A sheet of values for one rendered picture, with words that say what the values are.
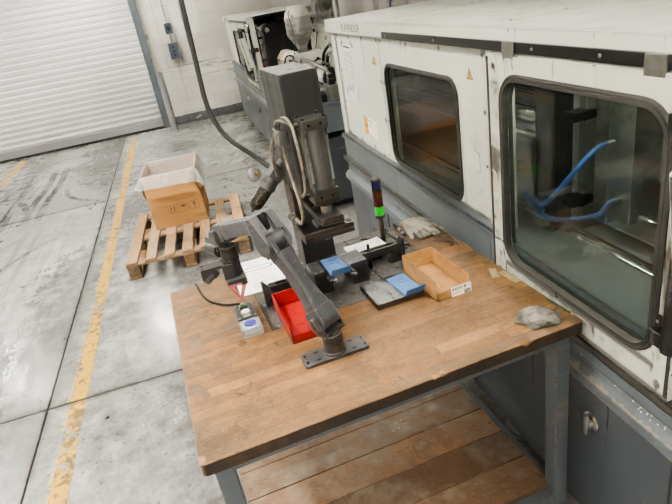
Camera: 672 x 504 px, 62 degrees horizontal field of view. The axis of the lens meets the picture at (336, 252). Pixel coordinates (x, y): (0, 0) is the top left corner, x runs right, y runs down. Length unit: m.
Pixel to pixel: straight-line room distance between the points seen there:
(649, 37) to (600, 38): 0.15
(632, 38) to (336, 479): 1.71
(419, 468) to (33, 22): 9.94
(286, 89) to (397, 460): 1.42
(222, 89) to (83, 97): 2.42
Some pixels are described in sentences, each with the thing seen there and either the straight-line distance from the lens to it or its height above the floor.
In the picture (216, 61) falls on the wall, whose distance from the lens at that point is 11.02.
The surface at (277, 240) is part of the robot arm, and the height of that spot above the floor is 1.25.
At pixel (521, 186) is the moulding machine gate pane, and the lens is 1.90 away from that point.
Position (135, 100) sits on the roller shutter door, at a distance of 11.01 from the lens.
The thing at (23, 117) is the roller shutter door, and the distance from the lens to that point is 11.29.
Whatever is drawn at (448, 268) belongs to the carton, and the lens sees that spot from 1.98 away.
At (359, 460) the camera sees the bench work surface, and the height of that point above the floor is 0.22.
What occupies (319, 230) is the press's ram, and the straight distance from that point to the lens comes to 1.89.
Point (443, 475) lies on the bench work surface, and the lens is 2.23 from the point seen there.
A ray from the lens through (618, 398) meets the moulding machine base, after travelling 1.82.
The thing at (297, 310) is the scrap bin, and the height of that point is 0.91.
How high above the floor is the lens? 1.88
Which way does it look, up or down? 25 degrees down
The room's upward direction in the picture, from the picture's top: 10 degrees counter-clockwise
